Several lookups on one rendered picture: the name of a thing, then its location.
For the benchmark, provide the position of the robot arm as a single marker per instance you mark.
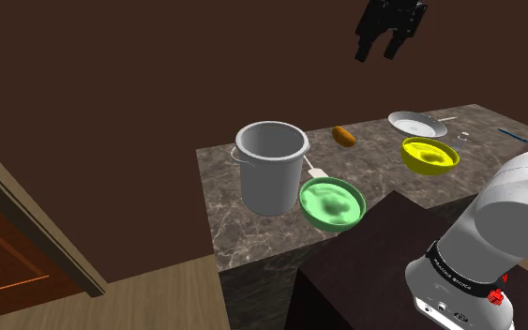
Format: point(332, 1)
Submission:
point(496, 228)

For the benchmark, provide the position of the blue pen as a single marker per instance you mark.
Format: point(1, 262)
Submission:
point(512, 135)

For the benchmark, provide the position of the grey frying pan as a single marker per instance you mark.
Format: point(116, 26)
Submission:
point(416, 123)

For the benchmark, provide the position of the white spatula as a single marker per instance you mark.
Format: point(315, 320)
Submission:
point(314, 169)

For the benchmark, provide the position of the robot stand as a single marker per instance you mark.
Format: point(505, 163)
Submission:
point(364, 269)

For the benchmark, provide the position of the brown potato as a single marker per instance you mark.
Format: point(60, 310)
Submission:
point(343, 136)

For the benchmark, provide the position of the small clear shaker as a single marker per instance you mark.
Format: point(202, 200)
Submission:
point(460, 140)

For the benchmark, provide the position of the wooden door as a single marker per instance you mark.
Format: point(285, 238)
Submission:
point(3, 247)

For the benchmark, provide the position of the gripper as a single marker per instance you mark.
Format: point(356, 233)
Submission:
point(389, 16)

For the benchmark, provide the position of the yellow bowl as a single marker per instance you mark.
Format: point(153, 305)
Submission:
point(429, 155)

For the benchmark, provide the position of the grey metal pot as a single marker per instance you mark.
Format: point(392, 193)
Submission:
point(270, 167)

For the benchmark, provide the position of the green bowl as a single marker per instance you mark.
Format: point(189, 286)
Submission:
point(332, 203)

